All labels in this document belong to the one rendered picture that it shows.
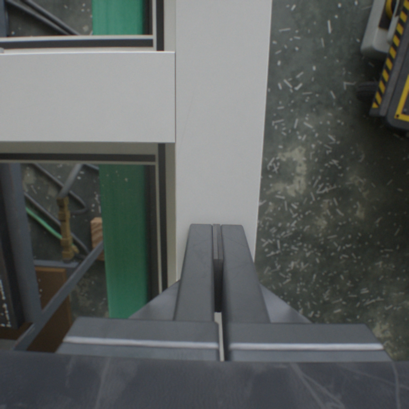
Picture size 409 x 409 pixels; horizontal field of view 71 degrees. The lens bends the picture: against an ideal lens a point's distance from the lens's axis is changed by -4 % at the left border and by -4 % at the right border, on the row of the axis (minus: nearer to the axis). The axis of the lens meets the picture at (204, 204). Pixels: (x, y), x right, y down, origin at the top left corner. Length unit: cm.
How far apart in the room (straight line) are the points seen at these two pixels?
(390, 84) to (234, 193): 76
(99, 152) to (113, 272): 10
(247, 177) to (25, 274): 61
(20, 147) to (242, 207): 16
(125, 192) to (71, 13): 103
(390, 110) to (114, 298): 78
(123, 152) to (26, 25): 109
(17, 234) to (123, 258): 45
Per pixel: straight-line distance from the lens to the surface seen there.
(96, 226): 119
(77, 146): 22
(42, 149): 24
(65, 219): 98
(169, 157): 21
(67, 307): 108
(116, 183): 23
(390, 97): 89
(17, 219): 67
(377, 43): 109
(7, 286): 71
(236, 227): 15
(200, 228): 15
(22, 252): 69
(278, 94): 111
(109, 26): 24
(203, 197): 15
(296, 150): 113
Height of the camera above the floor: 108
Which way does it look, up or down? 73 degrees down
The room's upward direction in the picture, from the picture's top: 177 degrees counter-clockwise
